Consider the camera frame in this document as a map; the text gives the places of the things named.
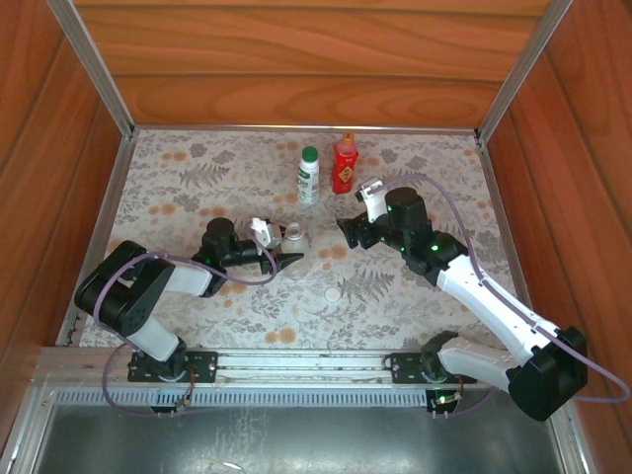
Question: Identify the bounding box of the aluminium side frame rail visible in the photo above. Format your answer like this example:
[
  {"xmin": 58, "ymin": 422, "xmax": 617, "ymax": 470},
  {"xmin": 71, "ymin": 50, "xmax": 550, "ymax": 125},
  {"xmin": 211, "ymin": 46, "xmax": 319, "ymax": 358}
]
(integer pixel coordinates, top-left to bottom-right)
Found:
[
  {"xmin": 476, "ymin": 140, "xmax": 544, "ymax": 347},
  {"xmin": 56, "ymin": 135, "xmax": 137, "ymax": 347}
]

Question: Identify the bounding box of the clear plastic bottle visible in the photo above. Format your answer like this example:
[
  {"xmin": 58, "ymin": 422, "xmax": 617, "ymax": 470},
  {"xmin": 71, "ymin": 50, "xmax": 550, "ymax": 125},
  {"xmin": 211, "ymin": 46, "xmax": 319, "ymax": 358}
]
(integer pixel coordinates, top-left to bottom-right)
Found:
[{"xmin": 279, "ymin": 221, "xmax": 311, "ymax": 280}]

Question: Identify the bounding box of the aluminium front mounting rail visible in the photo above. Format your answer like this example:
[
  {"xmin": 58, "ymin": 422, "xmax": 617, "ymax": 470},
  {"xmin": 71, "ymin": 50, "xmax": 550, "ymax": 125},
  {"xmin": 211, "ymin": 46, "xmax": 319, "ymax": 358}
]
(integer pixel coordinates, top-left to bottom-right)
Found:
[{"xmin": 30, "ymin": 347, "xmax": 565, "ymax": 389}]

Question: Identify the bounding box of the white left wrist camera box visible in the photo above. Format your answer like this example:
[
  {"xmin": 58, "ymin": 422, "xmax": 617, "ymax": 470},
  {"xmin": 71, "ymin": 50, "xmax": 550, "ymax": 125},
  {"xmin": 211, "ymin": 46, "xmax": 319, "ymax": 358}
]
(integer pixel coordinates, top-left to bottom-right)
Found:
[{"xmin": 249, "ymin": 218, "xmax": 280, "ymax": 250}]

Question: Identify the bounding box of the small circuit board with LED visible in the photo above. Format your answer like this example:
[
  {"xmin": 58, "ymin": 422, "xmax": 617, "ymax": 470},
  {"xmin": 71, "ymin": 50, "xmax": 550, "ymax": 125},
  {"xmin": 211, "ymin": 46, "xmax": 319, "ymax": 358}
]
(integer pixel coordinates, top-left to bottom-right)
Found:
[{"xmin": 428, "ymin": 389, "xmax": 463, "ymax": 411}]

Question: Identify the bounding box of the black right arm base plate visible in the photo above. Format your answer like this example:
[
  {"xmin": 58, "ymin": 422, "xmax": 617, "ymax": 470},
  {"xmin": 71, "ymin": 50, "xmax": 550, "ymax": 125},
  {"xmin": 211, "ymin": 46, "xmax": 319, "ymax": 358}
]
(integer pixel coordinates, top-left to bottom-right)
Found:
[{"xmin": 391, "ymin": 350, "xmax": 479, "ymax": 385}]

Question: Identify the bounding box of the aluminium frame post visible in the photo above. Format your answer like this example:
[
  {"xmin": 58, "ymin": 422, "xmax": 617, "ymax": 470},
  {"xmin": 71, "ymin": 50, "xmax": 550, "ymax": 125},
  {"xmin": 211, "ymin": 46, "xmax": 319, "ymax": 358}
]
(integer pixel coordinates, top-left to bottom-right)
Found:
[
  {"xmin": 46, "ymin": 0, "xmax": 138, "ymax": 140},
  {"xmin": 475, "ymin": 0, "xmax": 577, "ymax": 145}
]

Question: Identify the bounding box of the grey slotted cable duct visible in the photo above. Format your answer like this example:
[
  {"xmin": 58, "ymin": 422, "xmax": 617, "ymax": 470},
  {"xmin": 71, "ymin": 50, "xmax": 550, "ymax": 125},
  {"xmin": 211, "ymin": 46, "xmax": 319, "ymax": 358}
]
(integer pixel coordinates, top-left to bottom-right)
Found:
[{"xmin": 48, "ymin": 387, "xmax": 435, "ymax": 410}]

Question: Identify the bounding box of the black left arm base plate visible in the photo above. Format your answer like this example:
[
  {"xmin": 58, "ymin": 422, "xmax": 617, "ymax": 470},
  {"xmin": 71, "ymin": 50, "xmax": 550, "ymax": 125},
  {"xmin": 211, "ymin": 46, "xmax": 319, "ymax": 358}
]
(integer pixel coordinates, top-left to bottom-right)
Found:
[{"xmin": 126, "ymin": 349, "xmax": 218, "ymax": 384}]

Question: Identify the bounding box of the white bottle with green label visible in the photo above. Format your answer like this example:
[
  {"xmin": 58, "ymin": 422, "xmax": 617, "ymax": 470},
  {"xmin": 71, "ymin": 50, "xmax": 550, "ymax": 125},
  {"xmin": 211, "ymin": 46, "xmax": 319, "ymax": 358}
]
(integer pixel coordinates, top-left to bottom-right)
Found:
[{"xmin": 296, "ymin": 146, "xmax": 321, "ymax": 206}]

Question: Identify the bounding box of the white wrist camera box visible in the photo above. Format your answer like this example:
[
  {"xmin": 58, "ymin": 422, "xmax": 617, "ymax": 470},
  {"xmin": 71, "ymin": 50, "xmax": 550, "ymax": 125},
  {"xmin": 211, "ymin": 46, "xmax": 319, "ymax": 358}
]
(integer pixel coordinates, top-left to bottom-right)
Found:
[
  {"xmin": 249, "ymin": 218, "xmax": 280, "ymax": 250},
  {"xmin": 355, "ymin": 178, "xmax": 386, "ymax": 223}
]

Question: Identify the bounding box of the aluminium back frame rail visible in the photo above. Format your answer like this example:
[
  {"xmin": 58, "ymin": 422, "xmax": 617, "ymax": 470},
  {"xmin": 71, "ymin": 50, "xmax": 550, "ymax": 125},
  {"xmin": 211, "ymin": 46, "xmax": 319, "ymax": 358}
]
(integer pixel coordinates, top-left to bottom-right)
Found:
[{"xmin": 131, "ymin": 122, "xmax": 481, "ymax": 135}]

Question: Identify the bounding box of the floral patterned tablecloth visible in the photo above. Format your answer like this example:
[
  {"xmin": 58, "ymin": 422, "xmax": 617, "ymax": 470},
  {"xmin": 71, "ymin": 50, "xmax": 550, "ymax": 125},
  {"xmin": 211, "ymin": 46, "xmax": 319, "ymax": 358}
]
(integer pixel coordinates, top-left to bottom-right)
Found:
[{"xmin": 61, "ymin": 128, "xmax": 542, "ymax": 350}]

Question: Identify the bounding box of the aluminium lower frame rail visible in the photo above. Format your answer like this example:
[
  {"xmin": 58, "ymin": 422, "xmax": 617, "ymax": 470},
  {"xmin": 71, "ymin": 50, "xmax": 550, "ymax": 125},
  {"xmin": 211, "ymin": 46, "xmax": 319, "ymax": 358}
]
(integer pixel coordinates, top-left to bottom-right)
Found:
[
  {"xmin": 547, "ymin": 414, "xmax": 596, "ymax": 474},
  {"xmin": 0, "ymin": 384, "xmax": 53, "ymax": 474}
]

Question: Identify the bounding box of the grey metal sheet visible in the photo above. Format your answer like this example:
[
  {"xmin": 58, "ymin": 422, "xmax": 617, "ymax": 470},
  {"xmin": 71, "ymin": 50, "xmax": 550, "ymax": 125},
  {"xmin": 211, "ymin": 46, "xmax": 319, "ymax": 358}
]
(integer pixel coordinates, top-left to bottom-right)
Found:
[{"xmin": 34, "ymin": 404, "xmax": 564, "ymax": 474}]

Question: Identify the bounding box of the red drink bottle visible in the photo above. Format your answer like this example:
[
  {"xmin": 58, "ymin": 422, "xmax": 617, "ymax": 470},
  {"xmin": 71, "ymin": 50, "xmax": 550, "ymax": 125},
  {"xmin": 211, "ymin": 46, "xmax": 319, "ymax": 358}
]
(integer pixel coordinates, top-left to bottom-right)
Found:
[{"xmin": 331, "ymin": 131, "xmax": 360, "ymax": 196}]

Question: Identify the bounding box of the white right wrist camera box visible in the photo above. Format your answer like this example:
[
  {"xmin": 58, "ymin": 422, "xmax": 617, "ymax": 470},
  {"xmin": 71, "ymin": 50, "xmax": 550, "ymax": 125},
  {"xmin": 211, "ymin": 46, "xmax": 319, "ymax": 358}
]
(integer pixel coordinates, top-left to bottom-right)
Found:
[{"xmin": 355, "ymin": 178, "xmax": 386, "ymax": 223}]

